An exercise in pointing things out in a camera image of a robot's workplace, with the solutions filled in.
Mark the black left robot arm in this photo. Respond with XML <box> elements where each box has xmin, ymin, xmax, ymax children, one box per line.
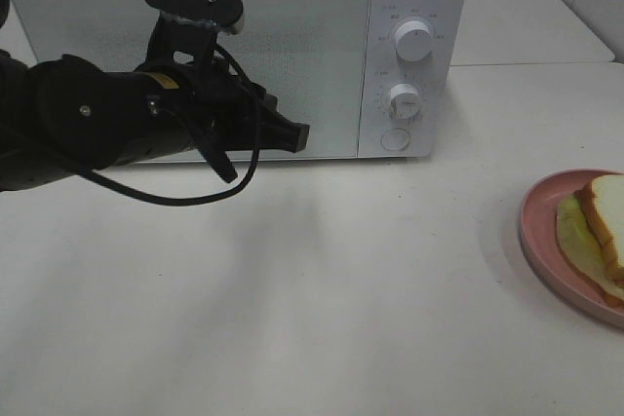
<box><xmin>1</xmin><ymin>0</ymin><xmax>309</xmax><ymax>207</ymax></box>

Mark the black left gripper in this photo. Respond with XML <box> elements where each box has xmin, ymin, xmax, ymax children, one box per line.
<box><xmin>131</xmin><ymin>57</ymin><xmax>310</xmax><ymax>183</ymax></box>

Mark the white bread sandwich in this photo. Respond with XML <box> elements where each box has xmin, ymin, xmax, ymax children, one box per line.
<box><xmin>556</xmin><ymin>174</ymin><xmax>623</xmax><ymax>306</ymax></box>

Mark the white microwave knob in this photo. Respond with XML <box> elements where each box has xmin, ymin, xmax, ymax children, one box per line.
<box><xmin>388</xmin><ymin>83</ymin><xmax>423</xmax><ymax>120</ymax></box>
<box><xmin>394</xmin><ymin>19</ymin><xmax>433</xmax><ymax>62</ymax></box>

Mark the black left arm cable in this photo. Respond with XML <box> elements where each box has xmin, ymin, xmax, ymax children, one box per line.
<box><xmin>0</xmin><ymin>43</ymin><xmax>262</xmax><ymax>207</ymax></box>

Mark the round microwave door button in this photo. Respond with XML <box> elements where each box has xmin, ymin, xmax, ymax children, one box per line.
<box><xmin>380</xmin><ymin>129</ymin><xmax>410</xmax><ymax>151</ymax></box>

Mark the pink round plate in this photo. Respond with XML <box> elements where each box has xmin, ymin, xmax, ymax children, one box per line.
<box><xmin>518</xmin><ymin>169</ymin><xmax>623</xmax><ymax>329</ymax></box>

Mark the white microwave door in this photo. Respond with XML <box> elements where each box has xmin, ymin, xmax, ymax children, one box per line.
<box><xmin>13</xmin><ymin>0</ymin><xmax>369</xmax><ymax>159</ymax></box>

